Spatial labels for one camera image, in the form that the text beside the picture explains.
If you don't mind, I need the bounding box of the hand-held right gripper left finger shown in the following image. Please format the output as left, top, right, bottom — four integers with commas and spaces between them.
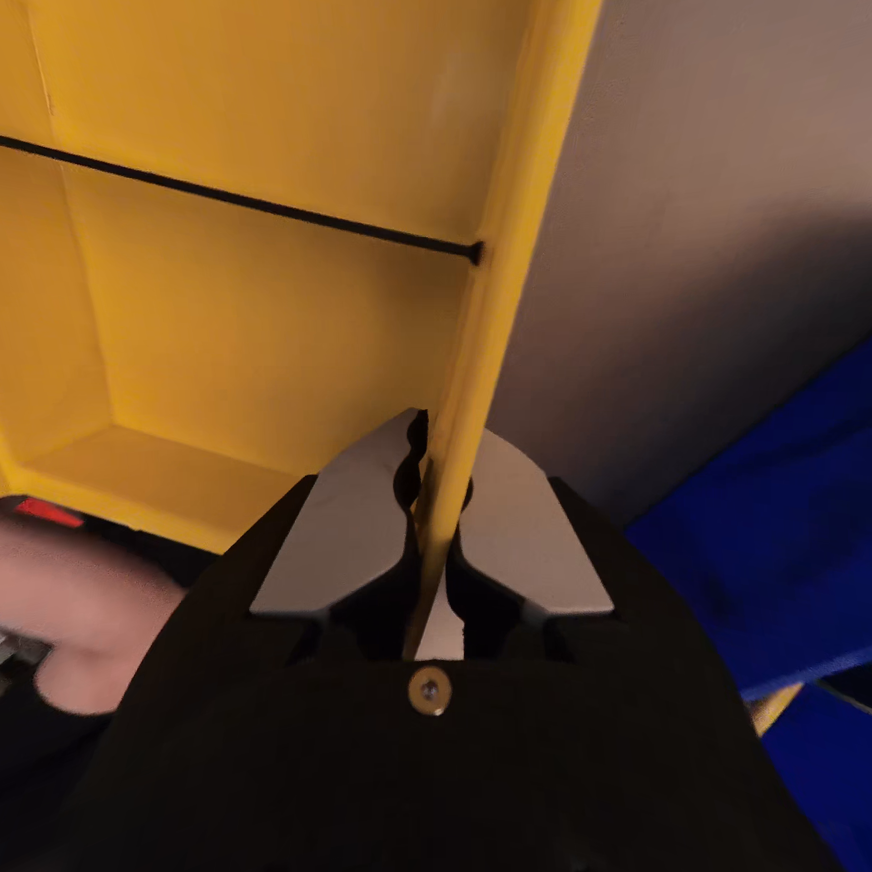
250, 407, 429, 660

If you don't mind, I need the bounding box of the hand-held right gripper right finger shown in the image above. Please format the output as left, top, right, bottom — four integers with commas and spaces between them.
446, 428, 615, 660

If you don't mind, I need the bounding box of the yellow plastic bin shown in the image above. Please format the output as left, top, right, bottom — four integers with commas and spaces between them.
0, 0, 604, 662

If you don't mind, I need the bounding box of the blue plastic bin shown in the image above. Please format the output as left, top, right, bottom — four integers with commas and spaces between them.
622, 341, 872, 872

